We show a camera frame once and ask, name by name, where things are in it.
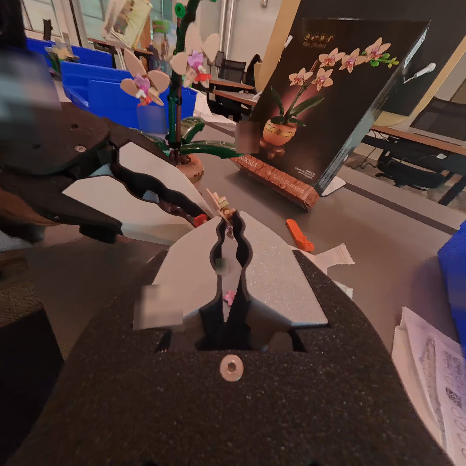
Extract person's left hand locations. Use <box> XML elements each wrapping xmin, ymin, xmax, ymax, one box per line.
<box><xmin>0</xmin><ymin>185</ymin><xmax>51</xmax><ymax>229</ymax></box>

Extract wooden-top desk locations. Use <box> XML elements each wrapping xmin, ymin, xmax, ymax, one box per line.
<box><xmin>369</xmin><ymin>125</ymin><xmax>466</xmax><ymax>204</ymax></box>
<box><xmin>213</xmin><ymin>89</ymin><xmax>263</xmax><ymax>111</ymax></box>
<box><xmin>209</xmin><ymin>78</ymin><xmax>256</xmax><ymax>93</ymax></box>

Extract grey desk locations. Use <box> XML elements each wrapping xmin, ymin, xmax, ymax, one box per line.
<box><xmin>25</xmin><ymin>122</ymin><xmax>466</xmax><ymax>401</ymax></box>

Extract brick orchid model in pot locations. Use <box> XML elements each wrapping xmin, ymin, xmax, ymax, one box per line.
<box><xmin>120</xmin><ymin>0</ymin><xmax>241</xmax><ymax>186</ymax></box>

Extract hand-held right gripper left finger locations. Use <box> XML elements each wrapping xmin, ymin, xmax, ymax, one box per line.
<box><xmin>152</xmin><ymin>218</ymin><xmax>233</xmax><ymax>348</ymax></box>

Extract printed white paper sheet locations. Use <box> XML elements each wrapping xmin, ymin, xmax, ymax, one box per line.
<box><xmin>391</xmin><ymin>307</ymin><xmax>466</xmax><ymax>466</ymax></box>

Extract black mesh office chair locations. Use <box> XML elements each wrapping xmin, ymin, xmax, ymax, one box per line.
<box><xmin>218</xmin><ymin>58</ymin><xmax>248</xmax><ymax>84</ymax></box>

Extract white paper bag black dash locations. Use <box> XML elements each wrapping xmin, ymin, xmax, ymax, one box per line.
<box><xmin>314</xmin><ymin>243</ymin><xmax>355</xmax><ymax>272</ymax></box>

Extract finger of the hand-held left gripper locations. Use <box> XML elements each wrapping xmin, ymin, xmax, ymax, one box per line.
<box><xmin>109</xmin><ymin>141</ymin><xmax>213</xmax><ymax>221</ymax></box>
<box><xmin>62</xmin><ymin>175</ymin><xmax>199</xmax><ymax>246</ymax></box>

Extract black orchid set box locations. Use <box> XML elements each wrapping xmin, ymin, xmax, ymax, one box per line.
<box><xmin>235</xmin><ymin>16</ymin><xmax>432</xmax><ymax>212</ymax></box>

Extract orange brick separator tool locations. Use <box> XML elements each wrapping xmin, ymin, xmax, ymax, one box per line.
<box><xmin>286</xmin><ymin>218</ymin><xmax>315</xmax><ymax>252</ymax></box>

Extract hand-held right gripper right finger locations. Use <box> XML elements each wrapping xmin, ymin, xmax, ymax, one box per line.
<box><xmin>227</xmin><ymin>210</ymin><xmax>329</xmax><ymax>348</ymax></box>

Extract pale printed box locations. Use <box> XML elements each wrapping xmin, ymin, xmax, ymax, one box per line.
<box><xmin>101</xmin><ymin>0</ymin><xmax>153</xmax><ymax>49</ymax></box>

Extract white crumpled paper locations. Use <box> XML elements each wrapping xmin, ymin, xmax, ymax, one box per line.
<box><xmin>193</xmin><ymin>90</ymin><xmax>235</xmax><ymax>126</ymax></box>

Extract white stand base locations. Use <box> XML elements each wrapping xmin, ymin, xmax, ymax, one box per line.
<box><xmin>320</xmin><ymin>176</ymin><xmax>346</xmax><ymax>197</ymax></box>

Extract blue plastic bin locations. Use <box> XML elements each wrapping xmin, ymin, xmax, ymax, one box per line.
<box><xmin>437</xmin><ymin>218</ymin><xmax>466</xmax><ymax>352</ymax></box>
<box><xmin>60</xmin><ymin>60</ymin><xmax>199</xmax><ymax>135</ymax></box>
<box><xmin>25</xmin><ymin>36</ymin><xmax>117</xmax><ymax>70</ymax></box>

